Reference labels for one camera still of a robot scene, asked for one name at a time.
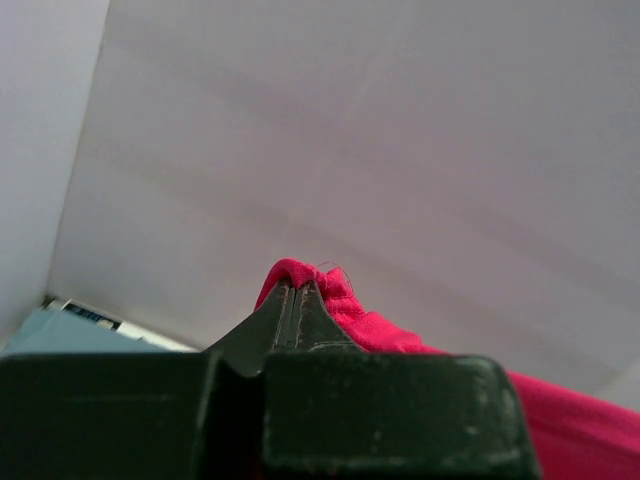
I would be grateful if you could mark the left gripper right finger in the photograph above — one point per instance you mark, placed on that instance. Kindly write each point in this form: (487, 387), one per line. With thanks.
(334, 411)

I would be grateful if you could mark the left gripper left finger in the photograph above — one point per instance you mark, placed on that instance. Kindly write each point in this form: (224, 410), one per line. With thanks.
(142, 415)

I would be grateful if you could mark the red t shirt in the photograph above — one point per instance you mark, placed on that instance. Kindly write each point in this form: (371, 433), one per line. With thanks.
(576, 436)

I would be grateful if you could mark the folded light blue t shirt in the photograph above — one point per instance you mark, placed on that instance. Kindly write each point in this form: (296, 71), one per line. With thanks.
(61, 331)

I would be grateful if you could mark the blue label sticker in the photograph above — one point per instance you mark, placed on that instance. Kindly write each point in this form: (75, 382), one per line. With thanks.
(87, 314)

